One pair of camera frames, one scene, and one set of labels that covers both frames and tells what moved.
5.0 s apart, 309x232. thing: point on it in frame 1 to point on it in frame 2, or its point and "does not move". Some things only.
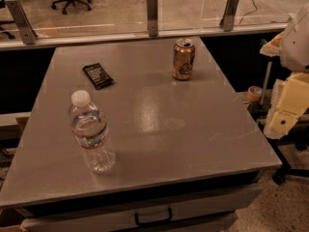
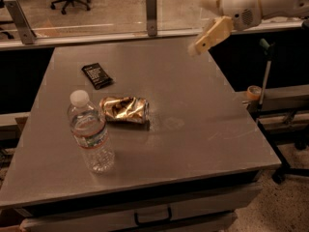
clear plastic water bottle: (91, 130) does not move
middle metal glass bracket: (153, 14) does not move
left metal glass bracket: (28, 35) does not move
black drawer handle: (148, 222) does not move
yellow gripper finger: (273, 46) to (240, 9)
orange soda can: (183, 59) to (126, 109)
